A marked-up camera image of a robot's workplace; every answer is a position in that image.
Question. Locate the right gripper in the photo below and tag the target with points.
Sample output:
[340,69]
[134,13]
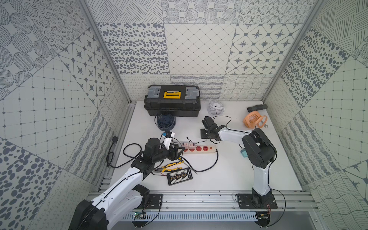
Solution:
[202,133]

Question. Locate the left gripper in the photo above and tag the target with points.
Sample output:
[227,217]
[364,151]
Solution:
[175,152]

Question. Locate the beige red power strip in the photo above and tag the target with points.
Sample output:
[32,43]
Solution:
[202,149]

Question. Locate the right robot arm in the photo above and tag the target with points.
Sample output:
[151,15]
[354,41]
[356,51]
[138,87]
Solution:
[260,151]

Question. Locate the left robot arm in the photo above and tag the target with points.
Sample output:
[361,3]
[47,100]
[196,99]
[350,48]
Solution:
[127,193]

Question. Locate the white round desk fan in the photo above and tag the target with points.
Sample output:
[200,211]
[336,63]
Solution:
[215,108]

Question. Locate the navy blue desk fan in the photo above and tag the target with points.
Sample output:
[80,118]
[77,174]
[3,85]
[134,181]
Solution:
[165,122]

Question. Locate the orange desk fan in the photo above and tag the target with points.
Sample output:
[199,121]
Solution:
[255,120]

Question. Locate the yellow black screwdriver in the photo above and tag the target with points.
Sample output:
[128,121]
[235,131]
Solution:
[183,162]

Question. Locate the yellow black pliers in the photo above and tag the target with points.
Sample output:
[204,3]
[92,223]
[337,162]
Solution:
[171,167]

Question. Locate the black screwdriver bit case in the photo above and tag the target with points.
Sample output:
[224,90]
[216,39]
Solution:
[179,176]

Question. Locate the black plastic toolbox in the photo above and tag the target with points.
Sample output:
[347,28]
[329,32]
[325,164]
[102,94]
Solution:
[177,100]

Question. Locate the black cylindrical flashlight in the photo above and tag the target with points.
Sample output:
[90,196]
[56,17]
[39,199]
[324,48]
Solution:
[257,108]

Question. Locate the aluminium rail frame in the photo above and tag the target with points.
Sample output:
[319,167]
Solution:
[227,201]

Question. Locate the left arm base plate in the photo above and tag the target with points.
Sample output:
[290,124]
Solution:
[151,201]

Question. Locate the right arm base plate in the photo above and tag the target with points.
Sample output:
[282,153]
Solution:
[254,201]

